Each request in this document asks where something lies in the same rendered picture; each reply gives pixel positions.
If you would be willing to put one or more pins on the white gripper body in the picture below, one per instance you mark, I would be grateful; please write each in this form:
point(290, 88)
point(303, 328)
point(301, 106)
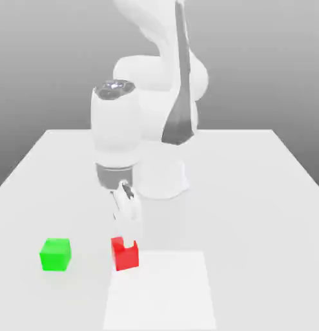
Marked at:
point(127, 214)

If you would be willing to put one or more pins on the small red cube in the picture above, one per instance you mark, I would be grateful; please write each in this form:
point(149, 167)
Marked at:
point(126, 258)

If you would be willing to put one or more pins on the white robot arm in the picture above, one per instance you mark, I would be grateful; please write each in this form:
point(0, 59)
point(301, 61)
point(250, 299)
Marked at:
point(115, 129)

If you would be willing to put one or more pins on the small green cube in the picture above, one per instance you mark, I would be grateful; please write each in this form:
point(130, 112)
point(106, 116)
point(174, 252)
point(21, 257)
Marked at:
point(55, 256)

